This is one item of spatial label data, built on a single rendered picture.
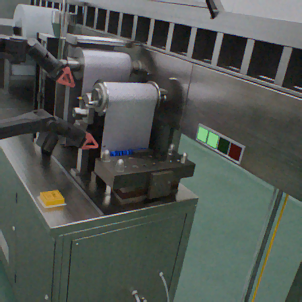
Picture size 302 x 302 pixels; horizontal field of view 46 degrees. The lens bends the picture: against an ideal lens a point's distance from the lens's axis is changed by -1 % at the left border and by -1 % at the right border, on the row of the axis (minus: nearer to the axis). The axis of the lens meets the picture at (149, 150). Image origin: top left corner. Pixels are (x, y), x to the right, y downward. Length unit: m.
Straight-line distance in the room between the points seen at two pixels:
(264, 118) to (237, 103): 0.13
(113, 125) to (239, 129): 0.51
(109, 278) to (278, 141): 0.85
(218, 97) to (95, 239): 0.70
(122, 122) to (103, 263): 0.57
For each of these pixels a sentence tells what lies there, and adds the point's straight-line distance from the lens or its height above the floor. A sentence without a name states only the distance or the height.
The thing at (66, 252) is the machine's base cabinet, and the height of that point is 0.78.
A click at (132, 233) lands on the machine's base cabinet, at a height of 0.79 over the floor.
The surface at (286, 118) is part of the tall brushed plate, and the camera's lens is 1.20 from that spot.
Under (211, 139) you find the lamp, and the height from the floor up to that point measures 1.19.
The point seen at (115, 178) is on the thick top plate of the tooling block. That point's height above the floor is 1.02.
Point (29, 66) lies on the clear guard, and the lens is 2.37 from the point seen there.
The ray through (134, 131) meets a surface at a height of 1.12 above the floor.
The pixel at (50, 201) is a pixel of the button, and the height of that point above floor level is 0.92.
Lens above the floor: 1.61
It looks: 21 degrees down
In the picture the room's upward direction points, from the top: 10 degrees clockwise
